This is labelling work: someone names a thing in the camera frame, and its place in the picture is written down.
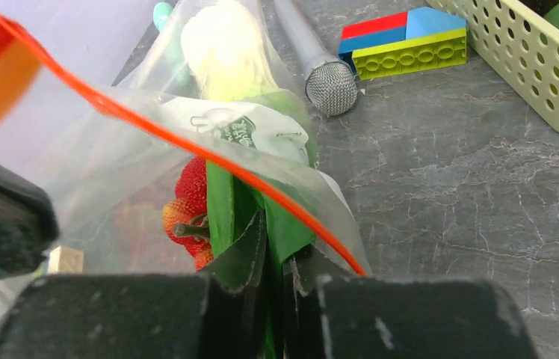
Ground small striped wooden block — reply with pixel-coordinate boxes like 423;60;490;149
45;246;84;274

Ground multicolour brick block stack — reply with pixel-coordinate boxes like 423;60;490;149
338;7;467;80

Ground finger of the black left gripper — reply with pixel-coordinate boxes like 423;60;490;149
0;165;60;279

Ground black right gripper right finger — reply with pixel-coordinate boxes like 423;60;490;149
282;245;356;298

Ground red strawberry bunch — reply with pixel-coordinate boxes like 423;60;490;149
162;156;214;270

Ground mint green toy pen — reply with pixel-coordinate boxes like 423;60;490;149
152;1;173;31

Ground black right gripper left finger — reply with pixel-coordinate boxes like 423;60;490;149
199;210;268;292

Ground grey toy microphone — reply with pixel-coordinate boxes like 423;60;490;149
273;0;358;116

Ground green white bok choy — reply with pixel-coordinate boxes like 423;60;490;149
176;1;316;358

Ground pale green perforated basket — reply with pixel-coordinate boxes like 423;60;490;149
428;0;559;132

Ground clear zip bag orange zipper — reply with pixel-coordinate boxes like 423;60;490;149
0;1;371;274

